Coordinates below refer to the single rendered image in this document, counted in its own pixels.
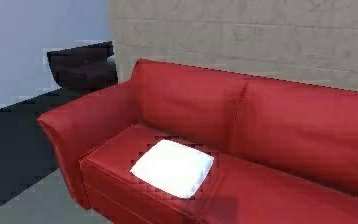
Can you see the red sofa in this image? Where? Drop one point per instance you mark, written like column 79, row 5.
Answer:
column 273, row 133

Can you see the white square pillow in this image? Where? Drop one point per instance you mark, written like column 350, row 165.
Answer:
column 173, row 168

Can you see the dark brown armchair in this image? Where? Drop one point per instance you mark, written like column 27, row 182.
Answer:
column 83, row 68

